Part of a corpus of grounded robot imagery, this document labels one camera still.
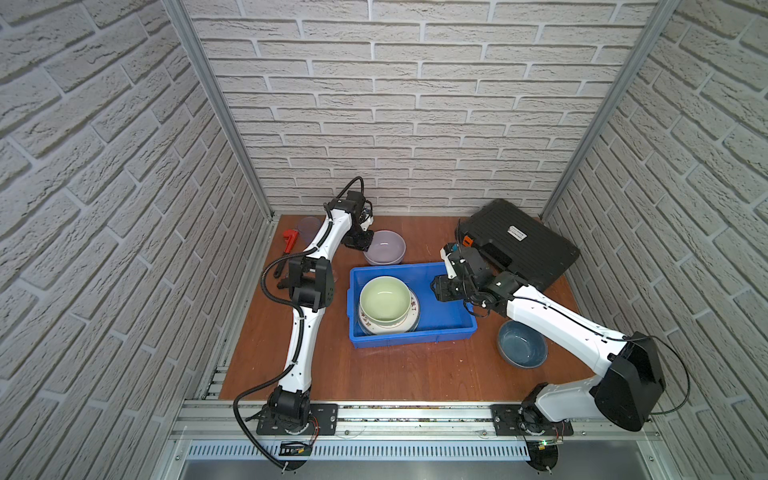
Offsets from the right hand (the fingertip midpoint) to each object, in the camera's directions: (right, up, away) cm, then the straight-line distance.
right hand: (438, 282), depth 81 cm
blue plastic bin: (+2, -14, +13) cm, 19 cm away
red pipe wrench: (-51, +13, +29) cm, 60 cm away
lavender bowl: (-15, +10, +25) cm, 30 cm away
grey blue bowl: (+26, -19, +4) cm, 32 cm away
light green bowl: (-15, -7, +8) cm, 19 cm away
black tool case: (+36, +8, +19) cm, 42 cm away
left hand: (-22, +11, +21) cm, 32 cm away
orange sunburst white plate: (-7, -13, +6) cm, 16 cm away
